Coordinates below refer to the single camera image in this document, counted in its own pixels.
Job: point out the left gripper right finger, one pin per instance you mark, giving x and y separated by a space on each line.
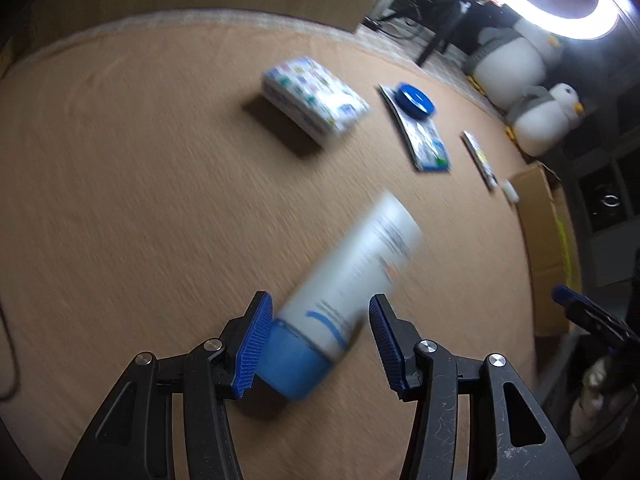
510 436

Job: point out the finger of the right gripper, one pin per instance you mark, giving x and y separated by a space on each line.
587 315

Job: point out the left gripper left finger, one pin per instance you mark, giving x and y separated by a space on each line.
130 436

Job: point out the small white plastic cap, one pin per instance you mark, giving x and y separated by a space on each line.
510 192

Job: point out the white tube blue cap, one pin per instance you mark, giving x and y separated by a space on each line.
319 323

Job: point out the patterned lighter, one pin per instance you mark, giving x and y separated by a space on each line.
480 160

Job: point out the blue white blister card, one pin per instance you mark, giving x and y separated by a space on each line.
424 144

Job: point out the blue round lid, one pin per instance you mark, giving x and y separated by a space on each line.
414 102

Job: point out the patterned tissue pack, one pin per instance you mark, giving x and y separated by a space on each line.
319 102

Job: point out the cardboard box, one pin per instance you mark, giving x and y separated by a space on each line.
551 246

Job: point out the small penguin plush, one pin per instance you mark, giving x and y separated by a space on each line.
541 117

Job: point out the large penguin plush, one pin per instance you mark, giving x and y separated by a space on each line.
508 60

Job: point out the black tripod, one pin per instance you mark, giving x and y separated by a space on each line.
451 14

